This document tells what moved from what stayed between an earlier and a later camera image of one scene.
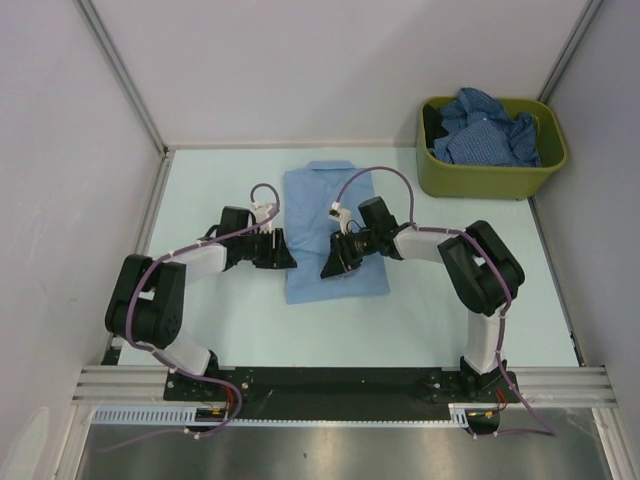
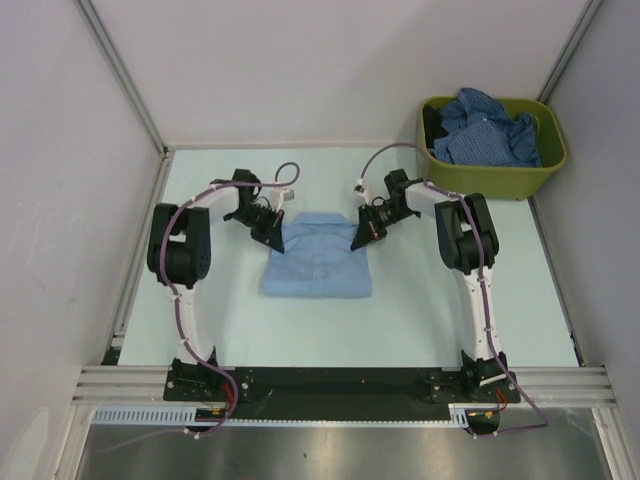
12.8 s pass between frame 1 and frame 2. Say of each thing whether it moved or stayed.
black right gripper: moved
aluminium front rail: stayed
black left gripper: moved
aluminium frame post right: stayed
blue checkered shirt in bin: stayed
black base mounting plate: stayed
